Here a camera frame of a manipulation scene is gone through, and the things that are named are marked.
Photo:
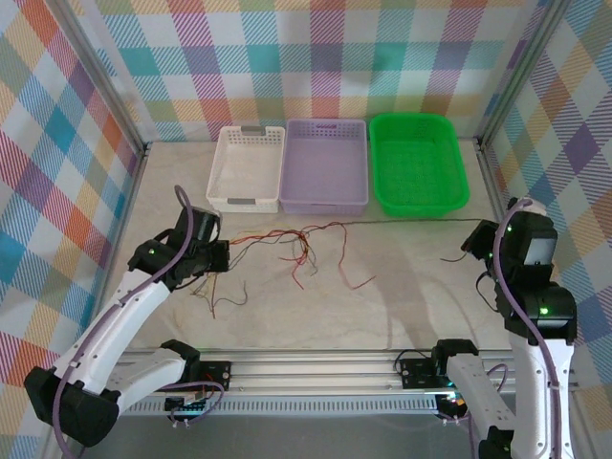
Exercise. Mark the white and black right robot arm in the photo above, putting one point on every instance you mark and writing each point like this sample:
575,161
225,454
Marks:
531,382

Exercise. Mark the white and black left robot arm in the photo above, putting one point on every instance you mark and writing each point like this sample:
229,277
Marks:
95,344

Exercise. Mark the white plastic basket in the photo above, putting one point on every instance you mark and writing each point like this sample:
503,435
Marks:
244,167

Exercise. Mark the green plastic basket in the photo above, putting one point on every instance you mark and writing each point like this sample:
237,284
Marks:
416,167

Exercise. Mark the purple plastic basket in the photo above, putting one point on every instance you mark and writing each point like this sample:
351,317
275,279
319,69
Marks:
325,172

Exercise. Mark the small circuit board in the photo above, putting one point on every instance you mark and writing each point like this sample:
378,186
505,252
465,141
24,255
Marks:
189,406
454,404

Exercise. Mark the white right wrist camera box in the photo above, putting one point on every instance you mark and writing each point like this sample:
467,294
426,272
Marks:
528,206

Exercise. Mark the aluminium side rail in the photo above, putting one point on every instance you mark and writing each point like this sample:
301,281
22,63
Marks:
134,181
490,181

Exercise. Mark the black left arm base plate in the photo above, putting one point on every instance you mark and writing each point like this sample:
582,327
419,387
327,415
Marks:
217,375

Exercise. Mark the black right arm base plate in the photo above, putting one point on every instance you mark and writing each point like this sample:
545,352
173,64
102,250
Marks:
416,373

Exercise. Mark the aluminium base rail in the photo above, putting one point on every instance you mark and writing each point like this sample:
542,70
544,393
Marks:
311,378

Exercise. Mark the aluminium frame post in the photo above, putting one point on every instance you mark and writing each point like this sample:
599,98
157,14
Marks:
521,72
105,72

